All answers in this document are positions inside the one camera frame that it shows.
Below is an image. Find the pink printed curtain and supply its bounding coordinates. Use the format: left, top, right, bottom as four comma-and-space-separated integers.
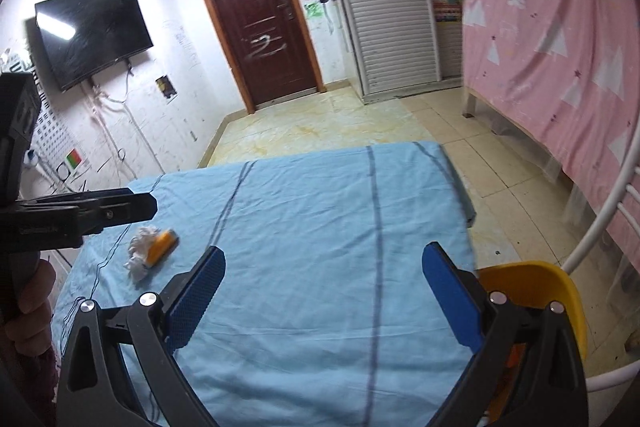
462, 0, 640, 274

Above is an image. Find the yellow bin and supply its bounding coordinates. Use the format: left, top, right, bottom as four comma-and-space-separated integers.
476, 261, 589, 427

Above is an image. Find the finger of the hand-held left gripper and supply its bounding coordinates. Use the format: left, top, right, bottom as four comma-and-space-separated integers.
15, 187, 137, 208
75, 192, 159, 229

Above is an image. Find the dark brown door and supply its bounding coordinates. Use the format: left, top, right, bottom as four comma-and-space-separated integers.
189, 0, 326, 114

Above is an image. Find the white louvered wardrobe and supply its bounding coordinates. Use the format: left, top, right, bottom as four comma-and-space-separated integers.
310, 0, 471, 106

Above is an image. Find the person's left hand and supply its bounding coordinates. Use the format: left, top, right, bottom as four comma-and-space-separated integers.
2, 257, 57, 359

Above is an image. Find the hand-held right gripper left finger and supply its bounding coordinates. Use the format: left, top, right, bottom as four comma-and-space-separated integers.
52, 246, 227, 427

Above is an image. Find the white cable bundle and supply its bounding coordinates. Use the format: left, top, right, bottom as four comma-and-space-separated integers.
87, 79, 136, 108

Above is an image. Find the small orange packet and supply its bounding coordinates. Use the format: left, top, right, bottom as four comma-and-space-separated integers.
145, 230, 180, 268

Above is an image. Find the light blue striped sheet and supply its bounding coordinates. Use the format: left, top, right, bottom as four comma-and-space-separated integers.
50, 141, 479, 427

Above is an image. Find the open wall junction box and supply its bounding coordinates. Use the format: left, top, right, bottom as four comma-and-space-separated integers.
156, 76, 179, 100

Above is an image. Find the black wall television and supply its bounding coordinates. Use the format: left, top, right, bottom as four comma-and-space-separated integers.
34, 0, 155, 93

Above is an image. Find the white eye chart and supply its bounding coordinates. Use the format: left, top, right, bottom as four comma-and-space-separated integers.
0, 48, 93, 188

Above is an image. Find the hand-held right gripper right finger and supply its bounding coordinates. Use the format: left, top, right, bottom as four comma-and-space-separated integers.
421, 242, 590, 427

